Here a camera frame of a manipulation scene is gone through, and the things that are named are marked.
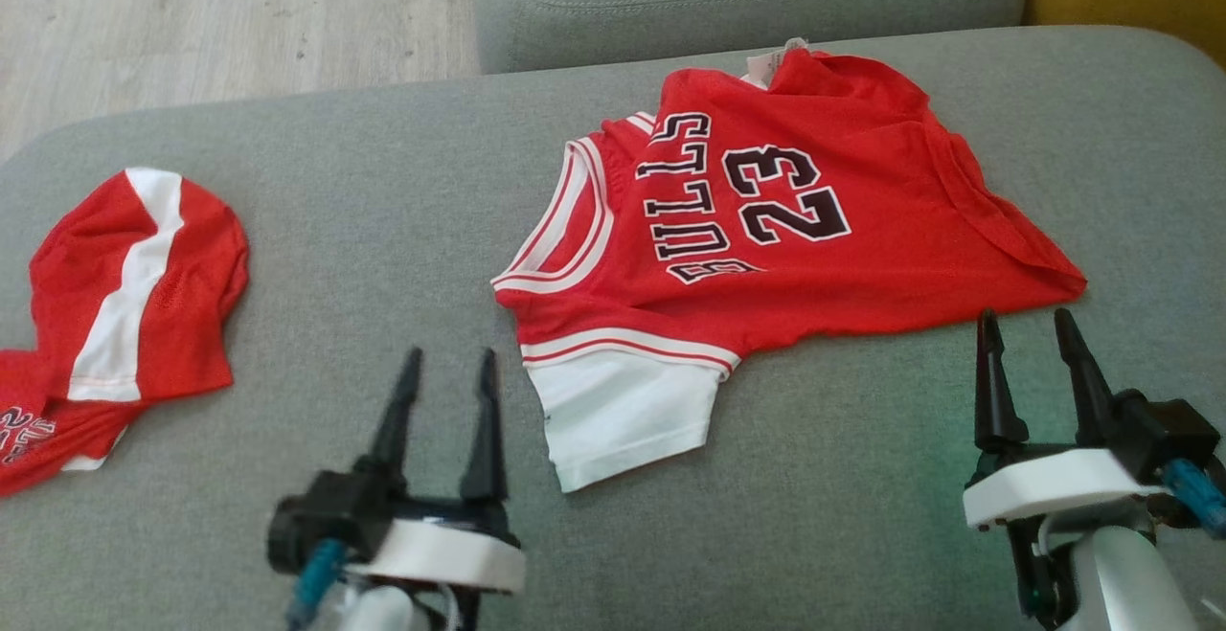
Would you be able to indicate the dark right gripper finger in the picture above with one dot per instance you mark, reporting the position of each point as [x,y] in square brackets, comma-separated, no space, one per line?
[1090,392]
[994,392]

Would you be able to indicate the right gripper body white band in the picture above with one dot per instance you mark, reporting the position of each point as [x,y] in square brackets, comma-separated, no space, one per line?
[1044,487]

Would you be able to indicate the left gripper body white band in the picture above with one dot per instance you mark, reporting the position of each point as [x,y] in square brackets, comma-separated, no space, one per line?
[450,554]

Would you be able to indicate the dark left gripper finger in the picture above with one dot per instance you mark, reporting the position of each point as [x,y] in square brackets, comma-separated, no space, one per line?
[486,439]
[397,430]

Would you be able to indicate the red Bulls 23 jersey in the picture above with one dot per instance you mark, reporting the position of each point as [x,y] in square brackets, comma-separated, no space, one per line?
[862,267]

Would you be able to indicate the red shorts with white stripes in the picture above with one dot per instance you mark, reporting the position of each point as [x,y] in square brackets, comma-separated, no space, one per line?
[182,305]

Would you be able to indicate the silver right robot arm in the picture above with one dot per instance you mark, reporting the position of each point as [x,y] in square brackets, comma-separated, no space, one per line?
[1116,583]

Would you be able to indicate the large grey sofa seat cushion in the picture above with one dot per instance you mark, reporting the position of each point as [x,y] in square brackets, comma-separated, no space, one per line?
[383,229]

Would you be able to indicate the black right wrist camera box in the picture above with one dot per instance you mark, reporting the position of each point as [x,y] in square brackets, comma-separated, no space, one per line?
[1169,430]

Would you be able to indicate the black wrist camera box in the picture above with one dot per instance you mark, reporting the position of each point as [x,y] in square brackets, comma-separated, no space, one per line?
[1169,430]
[326,516]

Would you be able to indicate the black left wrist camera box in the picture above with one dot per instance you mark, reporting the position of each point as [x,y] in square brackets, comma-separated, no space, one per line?
[326,516]

